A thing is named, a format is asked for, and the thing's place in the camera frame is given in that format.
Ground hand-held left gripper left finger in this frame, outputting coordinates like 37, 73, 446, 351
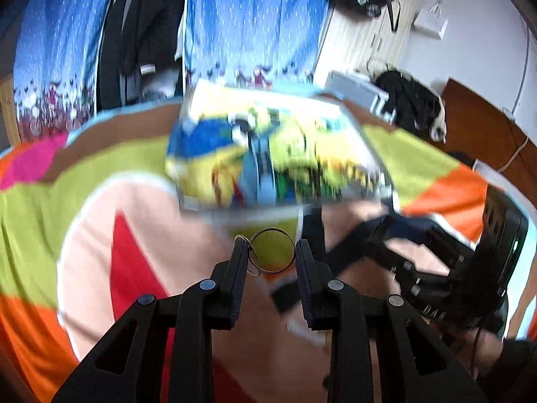
52, 239, 250, 403

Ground cartoon printed cloth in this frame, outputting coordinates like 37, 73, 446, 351
168, 82, 389, 209

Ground person's right hand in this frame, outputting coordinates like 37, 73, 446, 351
454, 326, 507, 388

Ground white cable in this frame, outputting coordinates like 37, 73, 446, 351
497, 134, 530, 173

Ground white storage box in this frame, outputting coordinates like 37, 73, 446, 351
326, 70, 397, 125

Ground small silver ring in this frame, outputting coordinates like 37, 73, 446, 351
234, 235, 263, 277

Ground small wooden cabinet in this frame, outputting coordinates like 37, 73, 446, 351
0, 73, 22, 152

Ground white wall pipe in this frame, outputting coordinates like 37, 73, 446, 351
509, 21, 532, 123

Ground large silver bangle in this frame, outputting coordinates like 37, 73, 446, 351
251, 227, 297, 274

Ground black jacket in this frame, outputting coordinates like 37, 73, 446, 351
373, 69, 442, 136

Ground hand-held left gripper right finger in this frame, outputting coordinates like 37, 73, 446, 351
296, 239, 489, 403

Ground light blue watch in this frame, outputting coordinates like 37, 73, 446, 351
241, 134, 280, 207

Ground dark hanging clothes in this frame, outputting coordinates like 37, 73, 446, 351
98, 0, 190, 106

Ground blue dotted curtain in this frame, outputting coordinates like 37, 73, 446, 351
12, 0, 127, 140
185, 0, 337, 90

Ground white paper bag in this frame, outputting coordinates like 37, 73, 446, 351
413, 0, 449, 40

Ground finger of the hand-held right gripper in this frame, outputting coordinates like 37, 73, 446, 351
375, 214, 471, 274
300, 204, 403, 278

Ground colourful cartoon printed blanket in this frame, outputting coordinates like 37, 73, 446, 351
0, 92, 537, 403

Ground light wooden wardrobe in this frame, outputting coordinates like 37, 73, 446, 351
312, 0, 423, 90

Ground brown wooden headboard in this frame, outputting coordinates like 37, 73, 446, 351
440, 77, 532, 203

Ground person's right forearm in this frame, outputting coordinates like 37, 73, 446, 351
478, 336, 537, 403

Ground beige garment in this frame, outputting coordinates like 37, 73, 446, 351
430, 96, 448, 144

